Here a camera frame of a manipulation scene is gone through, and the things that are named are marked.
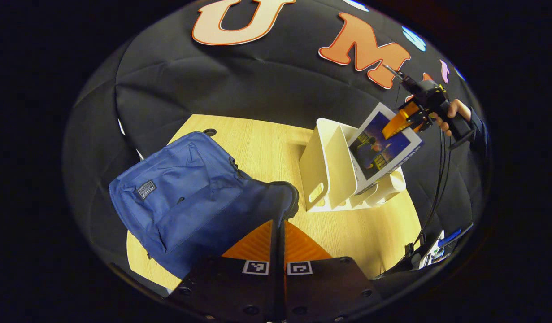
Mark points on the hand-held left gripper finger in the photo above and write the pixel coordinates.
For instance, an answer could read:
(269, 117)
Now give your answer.
(274, 278)
(282, 278)

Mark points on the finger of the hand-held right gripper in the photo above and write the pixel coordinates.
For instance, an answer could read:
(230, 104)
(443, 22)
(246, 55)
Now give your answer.
(399, 120)

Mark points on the blue cover book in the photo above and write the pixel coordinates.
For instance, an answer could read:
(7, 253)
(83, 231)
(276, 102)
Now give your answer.
(379, 152)

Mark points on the white bookshelf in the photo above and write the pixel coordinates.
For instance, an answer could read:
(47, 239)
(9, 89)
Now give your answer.
(323, 166)

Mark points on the blue schoolbag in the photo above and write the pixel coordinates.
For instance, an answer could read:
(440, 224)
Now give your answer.
(181, 197)

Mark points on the white and blue clutter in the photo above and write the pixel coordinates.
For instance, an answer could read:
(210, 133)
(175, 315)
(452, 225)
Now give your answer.
(432, 253)

